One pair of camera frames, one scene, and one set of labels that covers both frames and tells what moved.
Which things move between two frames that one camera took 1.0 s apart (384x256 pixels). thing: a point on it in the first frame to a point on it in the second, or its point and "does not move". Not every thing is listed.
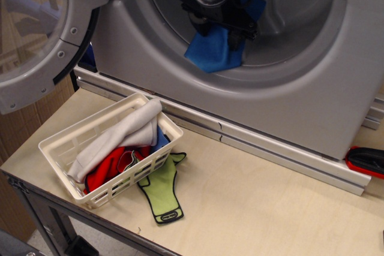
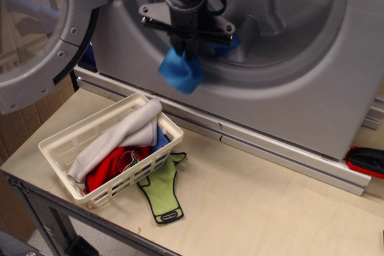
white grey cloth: (139, 129) does not move
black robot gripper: (228, 15) to (194, 24)
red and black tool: (368, 160) does not move
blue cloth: (212, 52) to (186, 73)
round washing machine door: (48, 20) does not move
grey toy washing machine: (318, 55) does not move
